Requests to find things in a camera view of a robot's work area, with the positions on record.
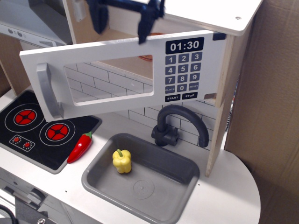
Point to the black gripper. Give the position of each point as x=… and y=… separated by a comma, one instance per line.
x=150, y=12

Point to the white toy microwave door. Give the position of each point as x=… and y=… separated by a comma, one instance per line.
x=91, y=78

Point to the white wooden microwave cabinet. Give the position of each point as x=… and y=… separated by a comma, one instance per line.
x=232, y=17

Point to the orange glass bowl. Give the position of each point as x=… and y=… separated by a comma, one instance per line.
x=149, y=58

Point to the grey range hood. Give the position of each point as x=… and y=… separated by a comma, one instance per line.
x=35, y=22

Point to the red toy chili pepper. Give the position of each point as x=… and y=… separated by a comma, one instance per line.
x=81, y=147

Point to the yellow toy bell pepper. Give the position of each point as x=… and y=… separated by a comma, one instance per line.
x=122, y=161

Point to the black toy stovetop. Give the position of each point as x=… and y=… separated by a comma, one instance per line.
x=25, y=132

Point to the grey toy sink basin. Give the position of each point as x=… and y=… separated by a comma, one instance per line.
x=156, y=189

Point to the brown cardboard box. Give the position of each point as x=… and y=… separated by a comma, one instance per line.
x=264, y=127

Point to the grey oven knob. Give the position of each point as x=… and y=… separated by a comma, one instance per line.
x=36, y=197

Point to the black metal base plate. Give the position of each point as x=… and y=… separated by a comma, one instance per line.
x=30, y=215

